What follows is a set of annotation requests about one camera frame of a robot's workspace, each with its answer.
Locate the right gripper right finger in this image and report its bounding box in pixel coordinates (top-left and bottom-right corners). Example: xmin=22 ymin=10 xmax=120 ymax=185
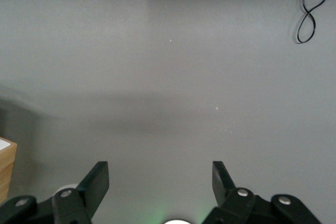
xmin=212 ymin=161 xmax=322 ymax=224

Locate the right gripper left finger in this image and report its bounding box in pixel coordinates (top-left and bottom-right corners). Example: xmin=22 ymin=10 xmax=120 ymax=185
xmin=0 ymin=161 xmax=110 ymax=224

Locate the wooden drawer cabinet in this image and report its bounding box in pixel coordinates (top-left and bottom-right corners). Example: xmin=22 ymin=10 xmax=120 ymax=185
xmin=0 ymin=136 xmax=18 ymax=204

